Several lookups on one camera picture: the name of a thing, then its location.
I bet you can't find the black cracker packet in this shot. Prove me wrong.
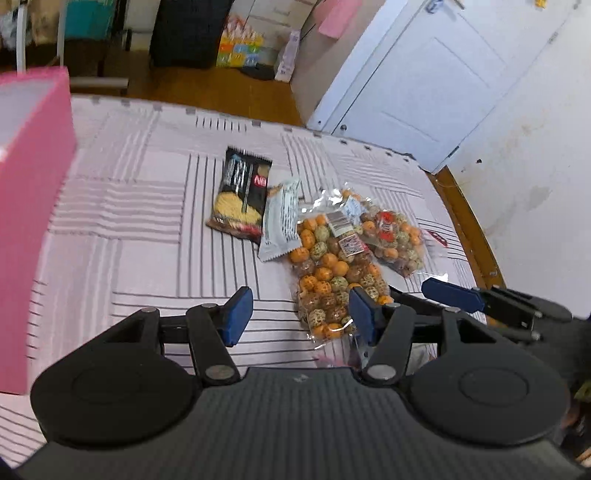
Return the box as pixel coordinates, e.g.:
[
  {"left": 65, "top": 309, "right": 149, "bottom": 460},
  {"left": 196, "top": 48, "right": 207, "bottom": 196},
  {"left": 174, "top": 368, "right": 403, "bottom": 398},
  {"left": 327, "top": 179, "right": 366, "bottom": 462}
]
[{"left": 205, "top": 146, "right": 273, "bottom": 244}]

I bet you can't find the large clear coated peanut bag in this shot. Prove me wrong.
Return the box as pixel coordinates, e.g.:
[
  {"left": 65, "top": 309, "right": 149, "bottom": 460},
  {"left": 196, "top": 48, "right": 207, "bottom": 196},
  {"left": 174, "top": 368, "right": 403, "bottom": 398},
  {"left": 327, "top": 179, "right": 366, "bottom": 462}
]
[{"left": 287, "top": 205, "right": 393, "bottom": 344}]

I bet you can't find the colourful cardboard box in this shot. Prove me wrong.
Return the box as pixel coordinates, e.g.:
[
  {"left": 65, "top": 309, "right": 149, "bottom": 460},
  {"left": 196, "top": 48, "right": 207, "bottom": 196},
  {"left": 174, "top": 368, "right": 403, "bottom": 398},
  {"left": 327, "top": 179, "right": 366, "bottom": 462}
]
[{"left": 216, "top": 14, "right": 271, "bottom": 69}]

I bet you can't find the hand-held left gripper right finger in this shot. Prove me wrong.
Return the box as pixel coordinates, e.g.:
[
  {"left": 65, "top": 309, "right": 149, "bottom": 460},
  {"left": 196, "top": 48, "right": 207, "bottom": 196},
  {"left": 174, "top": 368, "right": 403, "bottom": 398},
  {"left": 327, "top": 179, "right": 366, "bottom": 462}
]
[{"left": 348, "top": 286, "right": 509, "bottom": 387}]

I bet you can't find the teal bag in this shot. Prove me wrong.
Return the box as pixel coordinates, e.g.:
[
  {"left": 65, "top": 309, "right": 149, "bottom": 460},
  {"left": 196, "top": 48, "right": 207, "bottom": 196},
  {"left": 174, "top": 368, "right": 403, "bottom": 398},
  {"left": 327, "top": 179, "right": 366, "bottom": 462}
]
[{"left": 65, "top": 0, "right": 116, "bottom": 40}]

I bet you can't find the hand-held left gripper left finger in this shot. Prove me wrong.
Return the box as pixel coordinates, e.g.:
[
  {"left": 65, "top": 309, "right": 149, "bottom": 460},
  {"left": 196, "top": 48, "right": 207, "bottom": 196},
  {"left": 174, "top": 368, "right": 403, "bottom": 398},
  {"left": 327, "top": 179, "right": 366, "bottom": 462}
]
[{"left": 92, "top": 286, "right": 254, "bottom": 387}]

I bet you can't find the white plastic packet bag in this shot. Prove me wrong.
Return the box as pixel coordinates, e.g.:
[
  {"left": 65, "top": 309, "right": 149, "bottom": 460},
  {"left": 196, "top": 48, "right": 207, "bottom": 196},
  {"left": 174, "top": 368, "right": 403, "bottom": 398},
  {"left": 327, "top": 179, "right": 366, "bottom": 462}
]
[{"left": 274, "top": 30, "right": 302, "bottom": 84}]

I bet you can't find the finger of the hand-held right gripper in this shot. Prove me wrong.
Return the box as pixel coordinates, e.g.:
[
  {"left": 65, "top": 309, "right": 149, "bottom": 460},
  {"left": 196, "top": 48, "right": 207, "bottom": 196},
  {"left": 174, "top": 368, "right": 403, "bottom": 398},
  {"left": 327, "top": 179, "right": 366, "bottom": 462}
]
[
  {"left": 389, "top": 286, "right": 446, "bottom": 317},
  {"left": 421, "top": 278, "right": 573, "bottom": 344}
]

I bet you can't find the pink paper bag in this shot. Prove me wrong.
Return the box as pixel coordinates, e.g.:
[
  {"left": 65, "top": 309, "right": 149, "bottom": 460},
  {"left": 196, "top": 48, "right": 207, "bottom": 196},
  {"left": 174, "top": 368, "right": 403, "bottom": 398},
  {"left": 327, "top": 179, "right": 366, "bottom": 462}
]
[{"left": 318, "top": 0, "right": 363, "bottom": 38}]

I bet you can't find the white door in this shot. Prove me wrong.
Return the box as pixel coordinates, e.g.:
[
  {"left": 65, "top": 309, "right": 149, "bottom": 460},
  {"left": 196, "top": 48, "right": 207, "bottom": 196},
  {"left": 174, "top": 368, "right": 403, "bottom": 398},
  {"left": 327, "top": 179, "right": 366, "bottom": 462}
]
[{"left": 307, "top": 0, "right": 573, "bottom": 174}]

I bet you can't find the black suitcase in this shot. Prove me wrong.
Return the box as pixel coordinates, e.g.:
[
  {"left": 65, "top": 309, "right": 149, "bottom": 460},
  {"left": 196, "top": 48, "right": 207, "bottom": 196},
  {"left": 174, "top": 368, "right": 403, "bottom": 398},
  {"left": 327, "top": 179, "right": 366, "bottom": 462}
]
[{"left": 148, "top": 0, "right": 234, "bottom": 70}]

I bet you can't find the small clear coated peanut bag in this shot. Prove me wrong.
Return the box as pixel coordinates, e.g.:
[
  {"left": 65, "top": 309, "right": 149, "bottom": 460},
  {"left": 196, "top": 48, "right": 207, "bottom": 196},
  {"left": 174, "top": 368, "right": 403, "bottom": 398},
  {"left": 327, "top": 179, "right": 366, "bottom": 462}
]
[{"left": 342, "top": 185, "right": 448, "bottom": 282}]

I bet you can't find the pink cardboard box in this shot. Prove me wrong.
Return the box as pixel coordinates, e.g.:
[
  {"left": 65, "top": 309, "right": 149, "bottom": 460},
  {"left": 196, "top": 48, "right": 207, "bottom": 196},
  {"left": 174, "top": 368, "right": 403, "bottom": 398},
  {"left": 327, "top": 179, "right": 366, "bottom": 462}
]
[{"left": 0, "top": 66, "right": 78, "bottom": 396}]

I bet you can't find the grey snack packet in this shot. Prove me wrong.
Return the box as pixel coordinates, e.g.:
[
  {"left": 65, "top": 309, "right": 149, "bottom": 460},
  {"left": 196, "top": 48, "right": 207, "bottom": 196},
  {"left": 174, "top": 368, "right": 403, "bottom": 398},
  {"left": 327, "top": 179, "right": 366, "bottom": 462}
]
[{"left": 257, "top": 178, "right": 302, "bottom": 263}]

